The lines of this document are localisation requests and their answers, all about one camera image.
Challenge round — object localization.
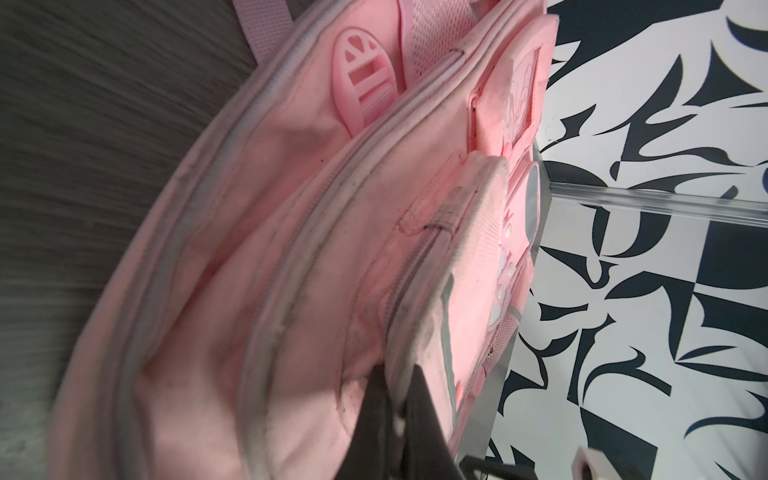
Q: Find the pink student backpack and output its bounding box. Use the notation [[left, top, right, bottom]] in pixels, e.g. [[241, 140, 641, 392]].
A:
[[47, 1, 559, 479]]

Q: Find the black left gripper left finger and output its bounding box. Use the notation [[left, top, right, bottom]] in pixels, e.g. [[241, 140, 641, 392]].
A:
[[335, 365, 399, 480]]

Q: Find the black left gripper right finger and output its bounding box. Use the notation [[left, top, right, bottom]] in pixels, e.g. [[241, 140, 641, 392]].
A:
[[399, 366, 465, 480]]

